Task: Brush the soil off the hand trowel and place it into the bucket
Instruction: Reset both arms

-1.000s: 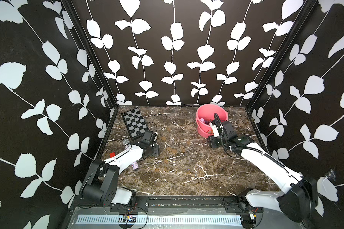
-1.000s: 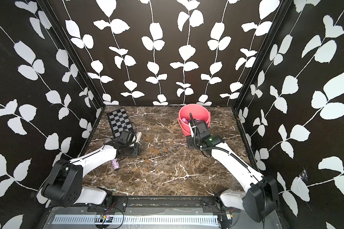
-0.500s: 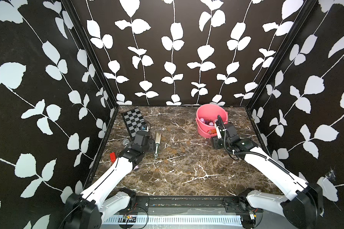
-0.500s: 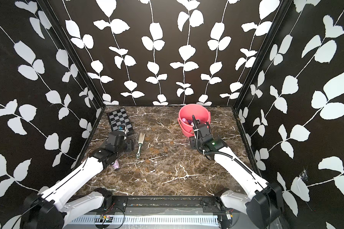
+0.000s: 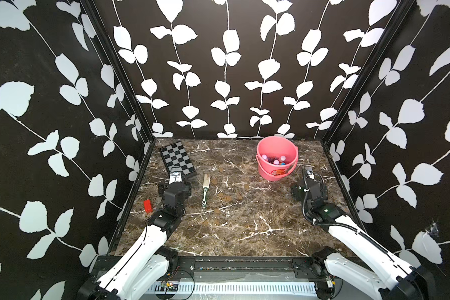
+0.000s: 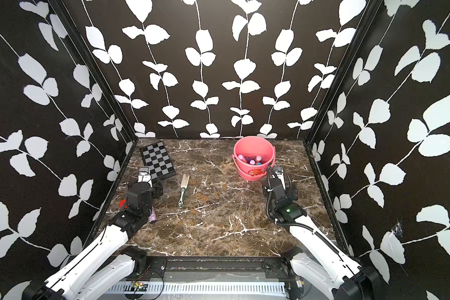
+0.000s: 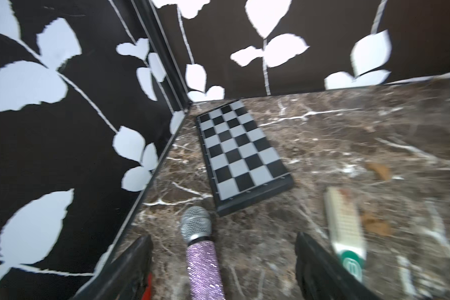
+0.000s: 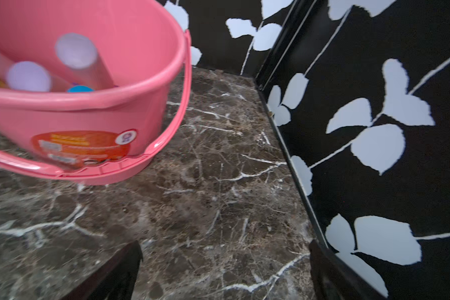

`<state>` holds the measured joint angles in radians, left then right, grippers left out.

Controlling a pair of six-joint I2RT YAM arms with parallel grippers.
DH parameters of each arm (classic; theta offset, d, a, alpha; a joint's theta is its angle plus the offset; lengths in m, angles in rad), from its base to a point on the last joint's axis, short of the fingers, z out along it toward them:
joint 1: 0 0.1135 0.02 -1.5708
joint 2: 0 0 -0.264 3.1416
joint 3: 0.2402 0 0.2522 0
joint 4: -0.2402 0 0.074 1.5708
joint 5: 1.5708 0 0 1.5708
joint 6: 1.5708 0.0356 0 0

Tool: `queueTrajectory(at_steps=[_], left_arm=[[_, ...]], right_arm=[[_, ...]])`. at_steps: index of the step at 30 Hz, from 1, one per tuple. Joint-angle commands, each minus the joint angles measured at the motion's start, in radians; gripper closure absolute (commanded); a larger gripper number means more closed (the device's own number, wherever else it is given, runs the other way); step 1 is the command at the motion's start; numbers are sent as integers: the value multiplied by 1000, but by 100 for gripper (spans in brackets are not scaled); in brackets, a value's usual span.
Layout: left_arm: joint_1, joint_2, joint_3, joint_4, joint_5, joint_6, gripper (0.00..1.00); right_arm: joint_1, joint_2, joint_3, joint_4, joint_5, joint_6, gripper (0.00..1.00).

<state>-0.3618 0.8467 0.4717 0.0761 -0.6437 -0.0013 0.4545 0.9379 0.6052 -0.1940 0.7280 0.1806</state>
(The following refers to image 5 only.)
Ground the pink plastic bucket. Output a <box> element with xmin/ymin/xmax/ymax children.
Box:
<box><xmin>256</xmin><ymin>136</ymin><xmax>299</xmax><ymax>181</ymax></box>

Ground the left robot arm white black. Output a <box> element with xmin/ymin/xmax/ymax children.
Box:
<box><xmin>76</xmin><ymin>172</ymin><xmax>191</xmax><ymax>300</ymax></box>

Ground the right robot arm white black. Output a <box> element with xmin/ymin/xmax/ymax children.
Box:
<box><xmin>291</xmin><ymin>167</ymin><xmax>436</xmax><ymax>300</ymax></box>

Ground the small red block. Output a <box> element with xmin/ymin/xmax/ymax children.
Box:
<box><xmin>143</xmin><ymin>199</ymin><xmax>154</xmax><ymax>213</ymax></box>

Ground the black white checkerboard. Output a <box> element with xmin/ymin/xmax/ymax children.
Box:
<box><xmin>159</xmin><ymin>141</ymin><xmax>197</xmax><ymax>179</ymax></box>

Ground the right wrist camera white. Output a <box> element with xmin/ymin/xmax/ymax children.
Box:
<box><xmin>303</xmin><ymin>166</ymin><xmax>315</xmax><ymax>180</ymax></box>

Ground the black front rail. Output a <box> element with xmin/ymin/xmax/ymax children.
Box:
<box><xmin>174</xmin><ymin>256</ymin><xmax>330</xmax><ymax>281</ymax></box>

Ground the white slotted cable duct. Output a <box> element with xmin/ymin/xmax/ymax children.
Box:
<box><xmin>145</xmin><ymin>281</ymin><xmax>317</xmax><ymax>298</ymax></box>

